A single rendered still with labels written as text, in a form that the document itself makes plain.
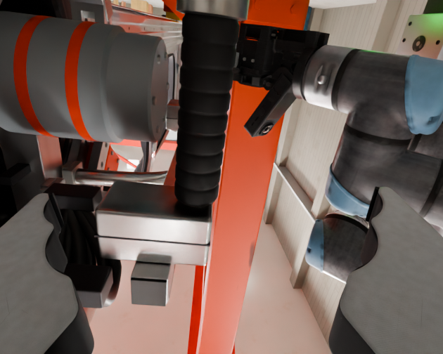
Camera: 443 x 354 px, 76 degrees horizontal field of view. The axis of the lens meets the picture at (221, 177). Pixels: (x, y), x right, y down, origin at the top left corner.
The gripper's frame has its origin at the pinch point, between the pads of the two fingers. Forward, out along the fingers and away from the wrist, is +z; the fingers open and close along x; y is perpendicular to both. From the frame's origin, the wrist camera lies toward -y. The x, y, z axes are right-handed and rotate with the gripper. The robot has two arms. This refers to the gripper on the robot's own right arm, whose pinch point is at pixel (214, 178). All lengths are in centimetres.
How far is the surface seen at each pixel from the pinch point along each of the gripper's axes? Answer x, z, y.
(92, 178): -19.8, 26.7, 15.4
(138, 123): -9.0, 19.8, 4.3
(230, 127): 3, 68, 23
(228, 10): 0.8, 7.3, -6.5
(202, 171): -1.1, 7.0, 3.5
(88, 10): -24, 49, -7
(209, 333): -7, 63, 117
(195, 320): -26, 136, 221
